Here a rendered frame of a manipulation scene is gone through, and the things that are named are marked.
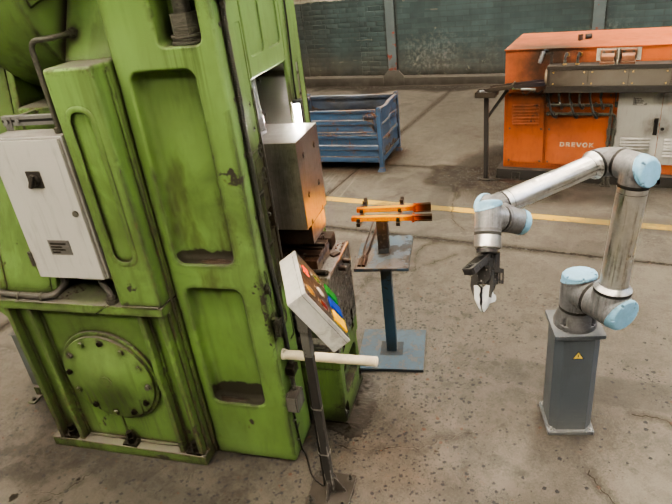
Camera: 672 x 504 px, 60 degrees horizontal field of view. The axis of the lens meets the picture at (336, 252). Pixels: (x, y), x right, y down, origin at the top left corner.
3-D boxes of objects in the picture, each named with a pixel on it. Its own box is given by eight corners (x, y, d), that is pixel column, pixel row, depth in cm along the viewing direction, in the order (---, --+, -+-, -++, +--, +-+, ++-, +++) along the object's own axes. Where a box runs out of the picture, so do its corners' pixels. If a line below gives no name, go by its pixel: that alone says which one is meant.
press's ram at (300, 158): (331, 196, 288) (321, 116, 269) (308, 230, 255) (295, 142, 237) (253, 196, 299) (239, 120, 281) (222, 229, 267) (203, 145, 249)
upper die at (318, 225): (326, 225, 281) (323, 207, 276) (314, 244, 264) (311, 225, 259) (246, 224, 292) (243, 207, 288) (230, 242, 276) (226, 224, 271)
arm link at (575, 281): (576, 291, 272) (580, 259, 264) (605, 308, 258) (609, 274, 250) (551, 301, 267) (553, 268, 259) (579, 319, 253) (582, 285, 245)
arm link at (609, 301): (604, 309, 258) (636, 144, 225) (637, 328, 243) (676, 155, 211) (578, 317, 252) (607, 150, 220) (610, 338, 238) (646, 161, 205)
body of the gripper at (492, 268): (504, 285, 196) (505, 250, 197) (489, 284, 190) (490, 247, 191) (485, 285, 201) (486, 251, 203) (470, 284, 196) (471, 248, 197)
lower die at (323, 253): (329, 253, 288) (327, 238, 284) (318, 273, 271) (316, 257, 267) (252, 251, 300) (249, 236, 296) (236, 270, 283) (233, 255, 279)
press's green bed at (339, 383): (363, 378, 340) (355, 312, 319) (348, 424, 309) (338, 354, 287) (276, 371, 356) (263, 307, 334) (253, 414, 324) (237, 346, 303)
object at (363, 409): (396, 376, 339) (396, 374, 338) (376, 451, 290) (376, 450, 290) (332, 370, 350) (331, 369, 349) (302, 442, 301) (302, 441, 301)
